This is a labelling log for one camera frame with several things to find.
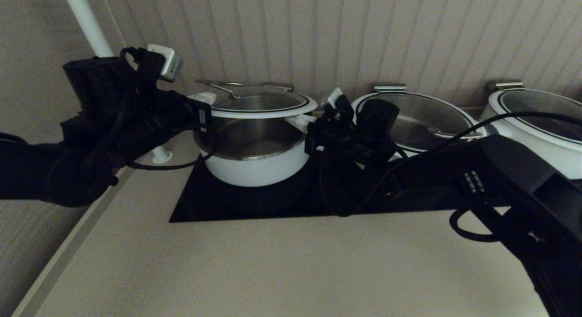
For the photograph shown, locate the middle white pot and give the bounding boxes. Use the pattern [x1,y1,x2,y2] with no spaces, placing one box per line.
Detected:
[352,93,486,155]

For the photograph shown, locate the wide black glass cooktop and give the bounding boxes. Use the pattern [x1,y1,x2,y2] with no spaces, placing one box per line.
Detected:
[170,146,505,224]

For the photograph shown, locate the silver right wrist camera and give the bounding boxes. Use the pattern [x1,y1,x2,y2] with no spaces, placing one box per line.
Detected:
[324,87,345,111]

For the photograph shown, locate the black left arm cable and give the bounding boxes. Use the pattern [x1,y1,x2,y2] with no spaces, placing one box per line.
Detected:
[126,126,215,171]

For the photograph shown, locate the short black right arm cable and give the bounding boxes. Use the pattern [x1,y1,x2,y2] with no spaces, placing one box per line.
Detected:
[448,207,502,243]

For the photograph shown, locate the white pole with base flange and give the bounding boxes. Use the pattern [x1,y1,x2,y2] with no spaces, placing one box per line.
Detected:
[61,0,175,166]

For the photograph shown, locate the long black right arm cable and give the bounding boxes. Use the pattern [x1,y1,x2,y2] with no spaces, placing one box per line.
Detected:
[359,110,582,214]

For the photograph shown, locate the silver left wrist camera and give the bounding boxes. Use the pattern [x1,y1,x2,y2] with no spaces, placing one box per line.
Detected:
[146,44,184,83]

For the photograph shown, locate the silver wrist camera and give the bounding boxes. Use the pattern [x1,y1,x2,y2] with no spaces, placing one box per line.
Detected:
[324,87,345,111]
[146,44,184,83]

